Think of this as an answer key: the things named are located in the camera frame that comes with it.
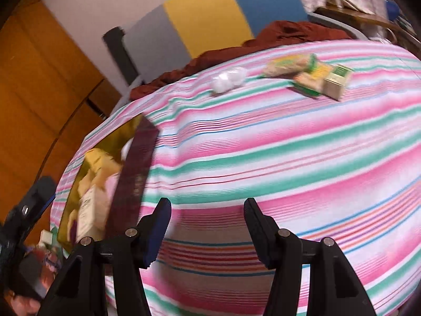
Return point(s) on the rice snack packet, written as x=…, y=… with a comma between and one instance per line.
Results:
x=311, y=83
x=287, y=65

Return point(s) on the person's hand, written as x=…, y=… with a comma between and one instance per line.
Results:
x=24, y=306

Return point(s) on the dark red blanket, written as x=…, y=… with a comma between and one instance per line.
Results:
x=277, y=33

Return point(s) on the yellow sock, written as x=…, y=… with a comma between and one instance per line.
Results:
x=101, y=166

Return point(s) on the gold tin box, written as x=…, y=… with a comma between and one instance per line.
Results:
x=131, y=145

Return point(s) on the grey yellow blue chair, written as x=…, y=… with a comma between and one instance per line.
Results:
x=177, y=31

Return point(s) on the blue round object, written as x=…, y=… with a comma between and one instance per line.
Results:
x=393, y=10

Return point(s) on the beige ointment box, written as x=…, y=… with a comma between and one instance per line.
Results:
x=93, y=214

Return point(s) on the wooden wardrobe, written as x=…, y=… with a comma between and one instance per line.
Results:
x=52, y=96

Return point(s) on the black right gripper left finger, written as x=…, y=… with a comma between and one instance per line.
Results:
x=80, y=286

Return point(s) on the small green white box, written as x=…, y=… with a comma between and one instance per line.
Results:
x=336, y=82

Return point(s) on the striped pink green bedsheet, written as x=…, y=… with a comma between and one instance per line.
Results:
x=347, y=169

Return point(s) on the wooden side desk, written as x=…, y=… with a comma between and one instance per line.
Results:
x=372, y=22

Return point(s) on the white plastic bag ball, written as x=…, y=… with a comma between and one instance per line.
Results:
x=229, y=80

